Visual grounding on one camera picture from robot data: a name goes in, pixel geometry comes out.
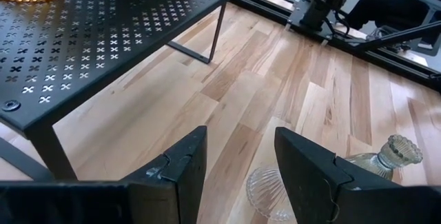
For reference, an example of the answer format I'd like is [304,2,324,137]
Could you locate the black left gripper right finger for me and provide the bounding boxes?
[274,126,354,224]

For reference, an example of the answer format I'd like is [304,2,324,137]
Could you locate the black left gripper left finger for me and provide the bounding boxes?
[122,125,209,224]

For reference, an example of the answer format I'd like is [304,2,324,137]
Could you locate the clear glass candlestick holder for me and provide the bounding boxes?
[245,164,298,222]

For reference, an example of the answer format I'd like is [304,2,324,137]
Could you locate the green-tinted glass candlestick holder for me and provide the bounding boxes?
[344,133,424,182]

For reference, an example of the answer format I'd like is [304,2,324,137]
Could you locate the person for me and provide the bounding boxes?
[344,0,441,51]

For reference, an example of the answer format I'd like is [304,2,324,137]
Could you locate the black perforated metal shelf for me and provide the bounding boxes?
[0,0,232,183]

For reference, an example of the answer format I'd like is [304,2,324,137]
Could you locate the black metal table frame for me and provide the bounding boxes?
[216,0,441,92]

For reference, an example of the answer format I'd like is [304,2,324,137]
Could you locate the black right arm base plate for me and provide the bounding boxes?
[287,0,349,42]

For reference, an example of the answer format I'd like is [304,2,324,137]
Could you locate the dark grey table frame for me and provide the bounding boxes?
[354,19,441,52]

